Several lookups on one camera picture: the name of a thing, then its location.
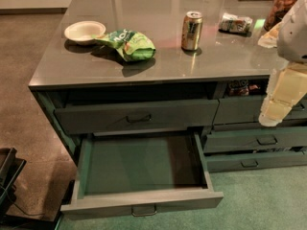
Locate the top right drawer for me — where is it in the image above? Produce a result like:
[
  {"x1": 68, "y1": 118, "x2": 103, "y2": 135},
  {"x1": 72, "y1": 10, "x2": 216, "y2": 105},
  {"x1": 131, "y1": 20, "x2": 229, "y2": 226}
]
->
[{"x1": 214, "y1": 95, "x2": 307, "y2": 125}]

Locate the snack bag in shelf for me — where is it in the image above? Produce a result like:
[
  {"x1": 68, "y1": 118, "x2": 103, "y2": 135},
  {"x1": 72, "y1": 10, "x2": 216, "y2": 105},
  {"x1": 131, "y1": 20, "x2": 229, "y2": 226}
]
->
[{"x1": 227, "y1": 80, "x2": 248, "y2": 96}]

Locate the black equipment on floor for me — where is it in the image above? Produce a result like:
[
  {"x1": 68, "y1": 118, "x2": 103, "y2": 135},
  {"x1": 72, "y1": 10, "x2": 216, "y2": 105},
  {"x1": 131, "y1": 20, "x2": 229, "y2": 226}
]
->
[{"x1": 0, "y1": 148, "x2": 26, "y2": 217}]

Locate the bottom right drawer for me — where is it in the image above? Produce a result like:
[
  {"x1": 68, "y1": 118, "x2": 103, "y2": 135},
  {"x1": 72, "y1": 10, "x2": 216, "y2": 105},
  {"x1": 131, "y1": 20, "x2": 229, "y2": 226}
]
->
[{"x1": 206, "y1": 151, "x2": 307, "y2": 173}]

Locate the green rice chip bag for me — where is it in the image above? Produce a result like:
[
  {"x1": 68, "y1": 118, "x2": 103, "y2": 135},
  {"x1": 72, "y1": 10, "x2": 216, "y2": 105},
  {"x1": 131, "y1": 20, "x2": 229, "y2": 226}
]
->
[{"x1": 93, "y1": 29, "x2": 155, "y2": 62}]

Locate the glass jar of snacks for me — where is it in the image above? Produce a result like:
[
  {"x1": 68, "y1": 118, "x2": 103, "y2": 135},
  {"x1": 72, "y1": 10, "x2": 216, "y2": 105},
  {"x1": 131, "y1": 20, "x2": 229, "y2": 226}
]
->
[{"x1": 264, "y1": 0, "x2": 297, "y2": 31}]

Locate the top left drawer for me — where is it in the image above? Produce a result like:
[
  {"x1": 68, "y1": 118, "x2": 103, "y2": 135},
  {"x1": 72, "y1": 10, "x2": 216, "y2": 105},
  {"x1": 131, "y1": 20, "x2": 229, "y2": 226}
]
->
[{"x1": 55, "y1": 99, "x2": 219, "y2": 134}]

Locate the white paper bowl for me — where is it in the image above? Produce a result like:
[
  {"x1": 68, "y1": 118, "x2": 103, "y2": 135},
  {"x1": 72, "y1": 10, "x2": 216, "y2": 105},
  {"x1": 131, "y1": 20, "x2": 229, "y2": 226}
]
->
[{"x1": 64, "y1": 21, "x2": 106, "y2": 45}]

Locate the open middle left drawer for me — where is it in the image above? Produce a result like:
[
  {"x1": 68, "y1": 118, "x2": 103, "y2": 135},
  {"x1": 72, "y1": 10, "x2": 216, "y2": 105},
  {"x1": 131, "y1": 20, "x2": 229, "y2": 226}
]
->
[{"x1": 61, "y1": 130, "x2": 224, "y2": 219}]

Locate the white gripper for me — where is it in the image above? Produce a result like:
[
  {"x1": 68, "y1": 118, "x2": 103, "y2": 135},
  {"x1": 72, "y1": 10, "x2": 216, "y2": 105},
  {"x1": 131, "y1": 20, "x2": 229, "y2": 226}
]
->
[{"x1": 258, "y1": 0, "x2": 307, "y2": 127}]

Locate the gold soda can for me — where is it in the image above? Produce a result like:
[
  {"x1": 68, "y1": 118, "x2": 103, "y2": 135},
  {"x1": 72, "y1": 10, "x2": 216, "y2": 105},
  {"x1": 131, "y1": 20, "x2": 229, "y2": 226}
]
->
[{"x1": 181, "y1": 11, "x2": 203, "y2": 51}]

